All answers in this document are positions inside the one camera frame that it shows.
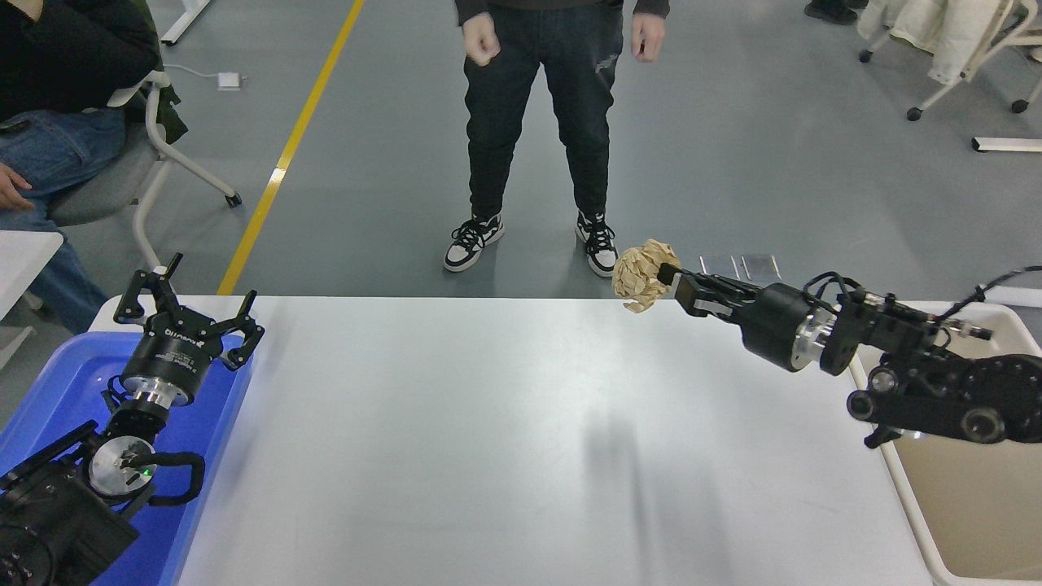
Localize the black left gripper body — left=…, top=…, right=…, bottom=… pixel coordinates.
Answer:
left=122, top=313, right=223, bottom=406

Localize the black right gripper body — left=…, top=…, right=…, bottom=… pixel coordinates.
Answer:
left=739, top=282, right=816, bottom=373

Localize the tan paper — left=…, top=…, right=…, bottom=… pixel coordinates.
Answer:
left=612, top=238, right=681, bottom=314

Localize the person's hand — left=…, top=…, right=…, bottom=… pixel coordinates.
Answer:
left=0, top=160, right=37, bottom=212

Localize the person's left hand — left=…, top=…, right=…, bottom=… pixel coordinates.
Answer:
left=631, top=12, right=667, bottom=63

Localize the person's right hand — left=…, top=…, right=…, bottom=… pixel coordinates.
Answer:
left=462, top=12, right=501, bottom=68

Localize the blue plastic tray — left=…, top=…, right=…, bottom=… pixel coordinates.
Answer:
left=0, top=332, right=253, bottom=586

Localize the grey office chair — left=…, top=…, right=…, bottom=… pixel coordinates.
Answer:
left=49, top=69, right=243, bottom=273

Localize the small white side table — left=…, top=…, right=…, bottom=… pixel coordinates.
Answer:
left=0, top=230, right=64, bottom=371

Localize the dark green jacket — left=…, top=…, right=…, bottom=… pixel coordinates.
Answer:
left=130, top=0, right=190, bottom=145

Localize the person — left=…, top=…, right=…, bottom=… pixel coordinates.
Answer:
left=804, top=0, right=868, bottom=25
left=444, top=0, right=671, bottom=278
left=0, top=0, right=160, bottom=336

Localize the large pale plastic bin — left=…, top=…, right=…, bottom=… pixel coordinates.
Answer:
left=847, top=300, right=1042, bottom=586

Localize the white wheeled chair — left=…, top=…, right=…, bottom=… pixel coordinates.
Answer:
left=857, top=0, right=1042, bottom=123

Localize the cream coat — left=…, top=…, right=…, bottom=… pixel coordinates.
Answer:
left=856, top=0, right=1010, bottom=85

